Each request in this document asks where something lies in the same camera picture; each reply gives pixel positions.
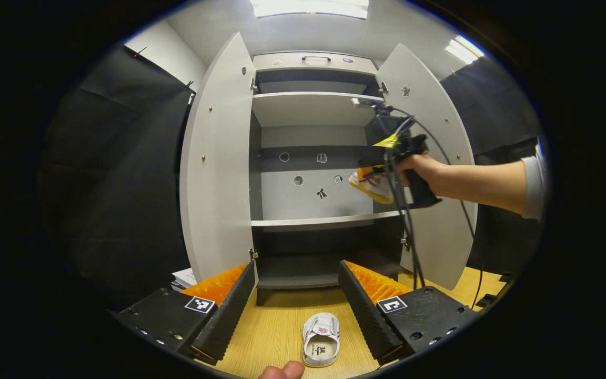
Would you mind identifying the large ceiling light panel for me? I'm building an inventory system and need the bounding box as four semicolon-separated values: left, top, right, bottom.
250;0;369;19

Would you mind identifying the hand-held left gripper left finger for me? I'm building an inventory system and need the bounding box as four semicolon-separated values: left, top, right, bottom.
108;261;257;365

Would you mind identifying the black backdrop cloth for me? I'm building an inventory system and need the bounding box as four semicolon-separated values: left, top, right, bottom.
40;45;543;311

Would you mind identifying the black cable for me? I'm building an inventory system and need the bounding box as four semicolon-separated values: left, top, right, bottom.
403;112;485;308
376;105;422;291

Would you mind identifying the white canvas shoe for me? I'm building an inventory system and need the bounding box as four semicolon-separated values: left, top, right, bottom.
302;312;341;368
349;167;396;205

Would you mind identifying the white cover book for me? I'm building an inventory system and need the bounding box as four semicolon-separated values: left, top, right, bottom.
171;267;198;289

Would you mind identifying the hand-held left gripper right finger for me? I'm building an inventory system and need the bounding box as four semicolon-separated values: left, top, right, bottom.
338;260;478;365

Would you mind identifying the grey shoe cabinet door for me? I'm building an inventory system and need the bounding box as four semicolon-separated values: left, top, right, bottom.
179;32;258;285
376;43;478;291

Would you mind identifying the small ceiling light panel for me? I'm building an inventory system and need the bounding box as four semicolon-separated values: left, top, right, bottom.
445;35;485;65

